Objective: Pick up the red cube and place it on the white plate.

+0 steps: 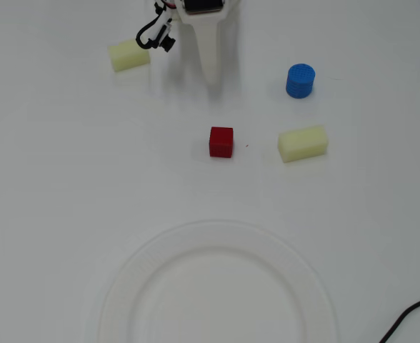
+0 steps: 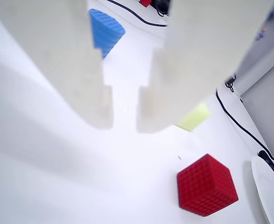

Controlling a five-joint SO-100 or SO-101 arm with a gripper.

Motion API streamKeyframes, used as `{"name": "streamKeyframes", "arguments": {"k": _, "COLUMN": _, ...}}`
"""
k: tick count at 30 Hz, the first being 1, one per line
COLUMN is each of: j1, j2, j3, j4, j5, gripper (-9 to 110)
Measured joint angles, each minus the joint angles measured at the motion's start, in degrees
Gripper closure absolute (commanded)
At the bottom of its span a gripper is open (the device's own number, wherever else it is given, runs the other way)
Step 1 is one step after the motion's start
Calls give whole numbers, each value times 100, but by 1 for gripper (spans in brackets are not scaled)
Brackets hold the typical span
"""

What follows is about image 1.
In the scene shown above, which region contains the blue cylinder block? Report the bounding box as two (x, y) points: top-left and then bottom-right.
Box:
(285, 63), (316, 99)

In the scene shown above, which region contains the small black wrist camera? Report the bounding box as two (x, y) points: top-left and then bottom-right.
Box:
(149, 19), (176, 54)

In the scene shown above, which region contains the pale yellow foam block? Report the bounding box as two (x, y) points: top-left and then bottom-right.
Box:
(108, 39), (151, 73)
(277, 124), (329, 164)

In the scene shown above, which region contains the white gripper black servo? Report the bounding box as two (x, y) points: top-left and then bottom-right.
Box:
(176, 0), (229, 95)

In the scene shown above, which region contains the black camera cable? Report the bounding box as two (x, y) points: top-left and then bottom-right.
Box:
(135, 1), (168, 50)

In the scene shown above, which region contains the red block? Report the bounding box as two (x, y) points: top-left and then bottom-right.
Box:
(209, 126), (235, 159)

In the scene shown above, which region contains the white paper plate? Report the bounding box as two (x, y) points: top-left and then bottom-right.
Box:
(97, 219), (340, 343)

